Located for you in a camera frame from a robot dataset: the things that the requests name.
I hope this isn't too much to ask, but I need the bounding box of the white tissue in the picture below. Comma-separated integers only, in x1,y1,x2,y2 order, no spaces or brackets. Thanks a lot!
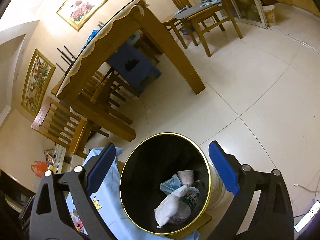
155,184,190,228

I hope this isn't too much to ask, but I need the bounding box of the white power strip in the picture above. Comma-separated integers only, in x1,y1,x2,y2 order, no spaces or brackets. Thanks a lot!
294,200,320,232

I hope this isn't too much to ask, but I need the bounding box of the orange plastic bag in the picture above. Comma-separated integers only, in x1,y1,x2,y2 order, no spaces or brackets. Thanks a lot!
30,161,49,178

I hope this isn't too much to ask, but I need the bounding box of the white low tv cabinet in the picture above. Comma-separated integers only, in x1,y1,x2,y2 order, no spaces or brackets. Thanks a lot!
44,145,85,174

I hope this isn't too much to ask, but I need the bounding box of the light blue cartoon tablecloth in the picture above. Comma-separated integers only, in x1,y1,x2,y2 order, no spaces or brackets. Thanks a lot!
65,146,201,240

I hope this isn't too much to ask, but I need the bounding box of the clear plastic bottle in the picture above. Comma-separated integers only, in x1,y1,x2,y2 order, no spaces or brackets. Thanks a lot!
169,180,204,225

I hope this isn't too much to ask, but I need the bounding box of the white paper cup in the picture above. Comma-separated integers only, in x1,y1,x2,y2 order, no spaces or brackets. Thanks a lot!
177,170,194,186

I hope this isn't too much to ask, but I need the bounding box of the wooden chair front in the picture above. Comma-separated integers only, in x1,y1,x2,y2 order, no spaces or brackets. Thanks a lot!
30,96,111,158

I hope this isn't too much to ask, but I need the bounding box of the blue face mask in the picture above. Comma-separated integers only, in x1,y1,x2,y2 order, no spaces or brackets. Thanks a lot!
159,174,181,196

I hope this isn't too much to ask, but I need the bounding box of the wooden chair behind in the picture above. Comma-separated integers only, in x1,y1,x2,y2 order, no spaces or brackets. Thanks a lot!
51,71,141,126

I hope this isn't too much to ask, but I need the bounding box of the black wifi router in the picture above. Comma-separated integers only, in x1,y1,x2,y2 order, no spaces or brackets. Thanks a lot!
56,46,76,74

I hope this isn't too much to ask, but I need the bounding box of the blue plastic stool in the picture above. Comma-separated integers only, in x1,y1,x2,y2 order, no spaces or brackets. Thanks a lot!
106,42,162,88

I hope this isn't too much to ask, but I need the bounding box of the wooden chair with clothes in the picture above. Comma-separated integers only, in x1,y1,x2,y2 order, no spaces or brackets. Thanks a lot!
162,0,243,57

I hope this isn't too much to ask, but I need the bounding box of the wooden dining table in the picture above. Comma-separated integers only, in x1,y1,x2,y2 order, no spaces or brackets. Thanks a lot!
57,0,205,141

